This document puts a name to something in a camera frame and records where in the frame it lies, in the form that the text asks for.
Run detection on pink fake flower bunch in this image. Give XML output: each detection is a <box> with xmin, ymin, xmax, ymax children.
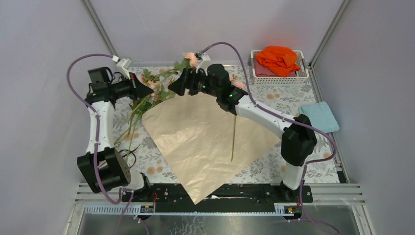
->
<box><xmin>115</xmin><ymin>52</ymin><xmax>199</xmax><ymax>152</ymax></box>

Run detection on pink folded cloth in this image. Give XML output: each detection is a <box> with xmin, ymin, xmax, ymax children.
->
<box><xmin>254</xmin><ymin>59</ymin><xmax>277</xmax><ymax>77</ymax></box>

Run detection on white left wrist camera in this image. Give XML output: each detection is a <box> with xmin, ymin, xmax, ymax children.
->
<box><xmin>112</xmin><ymin>55</ymin><xmax>132</xmax><ymax>80</ymax></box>

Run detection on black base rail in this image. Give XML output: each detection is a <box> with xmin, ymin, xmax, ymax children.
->
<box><xmin>122</xmin><ymin>180</ymin><xmax>313</xmax><ymax>213</ymax></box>

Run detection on brown kraft wrapping paper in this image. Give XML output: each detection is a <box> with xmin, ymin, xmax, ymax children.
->
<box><xmin>141</xmin><ymin>94</ymin><xmax>280</xmax><ymax>203</ymax></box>

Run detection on white perforated plastic basket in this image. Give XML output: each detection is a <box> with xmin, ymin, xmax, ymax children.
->
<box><xmin>250</xmin><ymin>50</ymin><xmax>309</xmax><ymax>86</ymax></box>

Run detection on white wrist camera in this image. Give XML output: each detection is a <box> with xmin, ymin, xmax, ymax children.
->
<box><xmin>112</xmin><ymin>55</ymin><xmax>132</xmax><ymax>80</ymax></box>
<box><xmin>195</xmin><ymin>52</ymin><xmax>212</xmax><ymax>75</ymax></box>

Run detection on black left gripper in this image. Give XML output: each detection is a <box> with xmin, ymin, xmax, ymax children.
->
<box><xmin>107</xmin><ymin>71</ymin><xmax>153</xmax><ymax>100</ymax></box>

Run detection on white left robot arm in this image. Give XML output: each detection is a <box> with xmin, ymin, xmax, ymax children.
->
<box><xmin>77</xmin><ymin>67</ymin><xmax>153</xmax><ymax>193</ymax></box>

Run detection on orange folded cloth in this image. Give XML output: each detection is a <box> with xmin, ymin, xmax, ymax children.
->
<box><xmin>255</xmin><ymin>46</ymin><xmax>300</xmax><ymax>77</ymax></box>

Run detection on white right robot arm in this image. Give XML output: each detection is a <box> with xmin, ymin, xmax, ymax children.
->
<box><xmin>168</xmin><ymin>64</ymin><xmax>317</xmax><ymax>202</ymax></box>

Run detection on pink fake flower stem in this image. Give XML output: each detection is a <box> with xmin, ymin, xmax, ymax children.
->
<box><xmin>228</xmin><ymin>73</ymin><xmax>247</xmax><ymax>163</ymax></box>

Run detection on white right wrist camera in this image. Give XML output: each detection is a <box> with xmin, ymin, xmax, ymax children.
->
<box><xmin>195</xmin><ymin>52</ymin><xmax>212</xmax><ymax>75</ymax></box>

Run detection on light blue towel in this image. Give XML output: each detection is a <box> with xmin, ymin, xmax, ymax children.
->
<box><xmin>298</xmin><ymin>101</ymin><xmax>340</xmax><ymax>133</ymax></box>

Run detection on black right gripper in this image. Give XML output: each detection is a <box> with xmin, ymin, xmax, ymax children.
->
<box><xmin>168</xmin><ymin>67</ymin><xmax>220</xmax><ymax>98</ymax></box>

